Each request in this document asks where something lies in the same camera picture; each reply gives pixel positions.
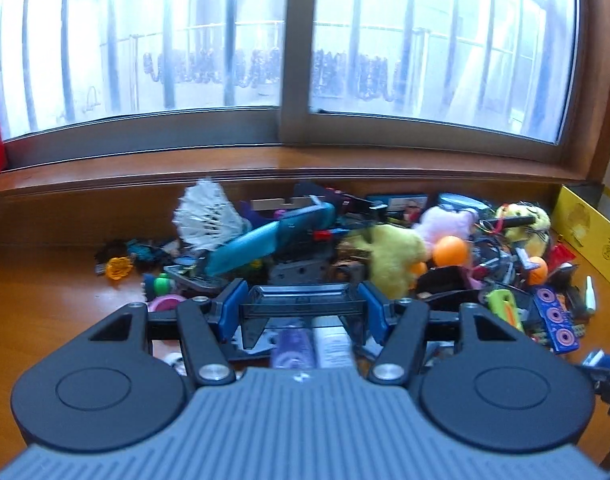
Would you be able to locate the red blue toy part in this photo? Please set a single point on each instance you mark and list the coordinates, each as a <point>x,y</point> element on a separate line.
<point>321,233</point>

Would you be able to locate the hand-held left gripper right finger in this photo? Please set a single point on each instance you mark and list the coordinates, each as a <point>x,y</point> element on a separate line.
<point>372,305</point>

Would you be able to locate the blue block pink circles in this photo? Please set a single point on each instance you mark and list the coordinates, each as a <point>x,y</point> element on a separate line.
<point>555,317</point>

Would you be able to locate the black flat box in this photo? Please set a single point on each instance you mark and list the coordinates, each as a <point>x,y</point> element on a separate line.
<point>310,190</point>

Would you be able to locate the wooden desktop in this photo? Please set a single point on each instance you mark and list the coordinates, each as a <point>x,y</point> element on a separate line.
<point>45,300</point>

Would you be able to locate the white feather shuttlecock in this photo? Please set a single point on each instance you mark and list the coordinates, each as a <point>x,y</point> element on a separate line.
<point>210,215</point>

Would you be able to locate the yellow cardboard box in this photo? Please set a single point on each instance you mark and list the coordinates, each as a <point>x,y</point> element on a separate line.
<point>595,240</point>

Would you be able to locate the grey perforated plastic block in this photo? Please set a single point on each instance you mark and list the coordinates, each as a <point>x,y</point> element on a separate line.
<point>295,272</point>

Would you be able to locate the window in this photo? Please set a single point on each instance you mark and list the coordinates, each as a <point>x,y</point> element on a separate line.
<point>295,60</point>

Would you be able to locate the wooden window sill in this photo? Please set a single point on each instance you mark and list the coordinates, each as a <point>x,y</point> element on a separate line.
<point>285,160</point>

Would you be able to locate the green orange utility knife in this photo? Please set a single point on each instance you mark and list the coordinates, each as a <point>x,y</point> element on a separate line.
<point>500,305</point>

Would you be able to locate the dark translucent tray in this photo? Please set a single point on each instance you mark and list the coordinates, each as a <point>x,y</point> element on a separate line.
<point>305,300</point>

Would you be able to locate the green black spinning top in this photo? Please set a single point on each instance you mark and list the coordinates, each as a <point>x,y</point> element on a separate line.
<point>160,285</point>

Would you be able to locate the red plastic piece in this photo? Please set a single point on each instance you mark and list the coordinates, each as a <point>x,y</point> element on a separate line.
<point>560,255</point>

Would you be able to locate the grey studded plate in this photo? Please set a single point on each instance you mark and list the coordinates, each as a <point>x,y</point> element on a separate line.
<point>195,280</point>

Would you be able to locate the purple correction tape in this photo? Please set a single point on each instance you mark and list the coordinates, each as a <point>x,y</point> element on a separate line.
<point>292,350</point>

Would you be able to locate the large yellow plush toy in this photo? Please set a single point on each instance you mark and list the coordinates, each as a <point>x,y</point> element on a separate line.
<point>390,255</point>

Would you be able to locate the white tube bottle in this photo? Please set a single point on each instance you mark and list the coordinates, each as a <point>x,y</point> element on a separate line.
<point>332,345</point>

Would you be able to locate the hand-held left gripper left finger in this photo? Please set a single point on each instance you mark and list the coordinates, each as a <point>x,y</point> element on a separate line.
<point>232,305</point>

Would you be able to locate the white nozzle tube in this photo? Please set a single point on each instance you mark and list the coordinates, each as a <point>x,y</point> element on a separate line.
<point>590,297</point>

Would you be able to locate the dark teal box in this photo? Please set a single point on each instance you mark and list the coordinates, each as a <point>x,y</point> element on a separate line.
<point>395,202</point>

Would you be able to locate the orange plastic piece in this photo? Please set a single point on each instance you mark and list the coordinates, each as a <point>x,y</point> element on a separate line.
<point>119,268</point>

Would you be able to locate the pink plush toy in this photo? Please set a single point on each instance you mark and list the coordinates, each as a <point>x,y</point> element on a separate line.
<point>445,222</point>

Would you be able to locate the blue grey oval case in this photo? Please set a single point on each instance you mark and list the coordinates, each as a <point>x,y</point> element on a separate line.
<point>460,199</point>

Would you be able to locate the notched wooden block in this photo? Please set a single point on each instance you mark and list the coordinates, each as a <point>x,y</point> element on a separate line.
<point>270,204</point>

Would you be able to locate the orange ping pong ball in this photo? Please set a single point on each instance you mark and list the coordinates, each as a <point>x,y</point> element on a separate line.
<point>450,251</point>
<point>537,270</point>

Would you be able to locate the brown round motor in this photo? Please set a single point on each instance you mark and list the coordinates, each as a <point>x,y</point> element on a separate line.
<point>350,272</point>

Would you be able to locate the black curved case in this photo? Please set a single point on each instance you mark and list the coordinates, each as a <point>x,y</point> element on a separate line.
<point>450,280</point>

